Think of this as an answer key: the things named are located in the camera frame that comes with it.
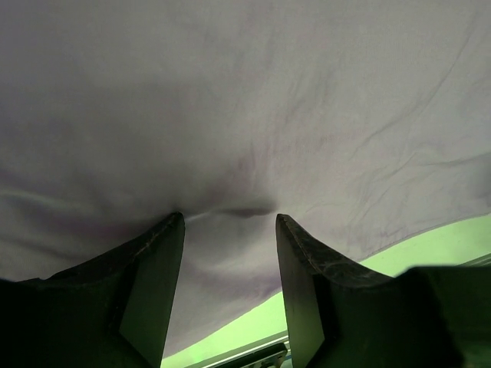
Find aluminium mounting rail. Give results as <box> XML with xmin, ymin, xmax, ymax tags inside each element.
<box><xmin>160</xmin><ymin>256</ymin><xmax>491</xmax><ymax>368</ymax></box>

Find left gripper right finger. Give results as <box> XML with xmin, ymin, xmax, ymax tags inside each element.
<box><xmin>275</xmin><ymin>215</ymin><xmax>490</xmax><ymax>368</ymax></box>

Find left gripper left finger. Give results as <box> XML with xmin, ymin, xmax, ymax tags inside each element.
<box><xmin>1</xmin><ymin>212</ymin><xmax>185</xmax><ymax>367</ymax></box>

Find purple trousers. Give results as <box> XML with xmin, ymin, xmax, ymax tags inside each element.
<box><xmin>1</xmin><ymin>1</ymin><xmax>490</xmax><ymax>355</ymax></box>

